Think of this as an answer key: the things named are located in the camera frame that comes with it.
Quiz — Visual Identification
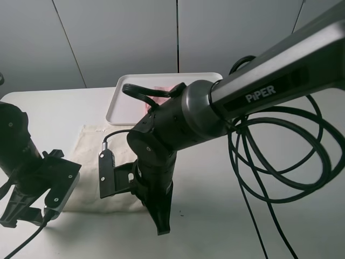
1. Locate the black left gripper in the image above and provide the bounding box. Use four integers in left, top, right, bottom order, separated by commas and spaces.
1, 149, 81, 226

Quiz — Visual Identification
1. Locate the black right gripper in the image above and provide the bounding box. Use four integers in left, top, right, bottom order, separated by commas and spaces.
136, 153, 177, 235

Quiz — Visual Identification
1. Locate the cream white embossed towel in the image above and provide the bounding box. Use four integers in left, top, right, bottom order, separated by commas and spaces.
63, 125, 146, 214

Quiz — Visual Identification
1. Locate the pink embossed towel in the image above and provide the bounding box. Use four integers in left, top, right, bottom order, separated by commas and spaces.
144, 86, 174, 114

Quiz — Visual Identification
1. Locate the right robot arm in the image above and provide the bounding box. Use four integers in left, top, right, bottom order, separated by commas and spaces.
123, 2, 344, 235

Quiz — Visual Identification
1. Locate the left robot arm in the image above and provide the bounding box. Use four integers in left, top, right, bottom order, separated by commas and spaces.
1, 102, 81, 228

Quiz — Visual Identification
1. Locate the white rectangular plastic tray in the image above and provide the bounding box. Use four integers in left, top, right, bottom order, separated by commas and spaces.
106, 72, 223, 126

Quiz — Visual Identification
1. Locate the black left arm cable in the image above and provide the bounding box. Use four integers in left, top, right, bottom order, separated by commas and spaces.
0, 207, 54, 259

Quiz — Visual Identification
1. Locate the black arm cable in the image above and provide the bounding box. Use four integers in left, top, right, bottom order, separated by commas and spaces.
0, 207, 54, 259
102, 55, 345, 259

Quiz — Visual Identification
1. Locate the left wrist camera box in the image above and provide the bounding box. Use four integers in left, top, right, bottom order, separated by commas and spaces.
44, 172, 80, 219

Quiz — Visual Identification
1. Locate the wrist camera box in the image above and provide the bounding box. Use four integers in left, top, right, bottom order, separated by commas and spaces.
44, 172, 80, 219
98, 149, 134, 199

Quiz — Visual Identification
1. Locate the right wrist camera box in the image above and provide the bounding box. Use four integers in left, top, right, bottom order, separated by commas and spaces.
98, 149, 134, 199

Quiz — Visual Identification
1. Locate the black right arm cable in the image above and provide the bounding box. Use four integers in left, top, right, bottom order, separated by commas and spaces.
102, 55, 345, 259

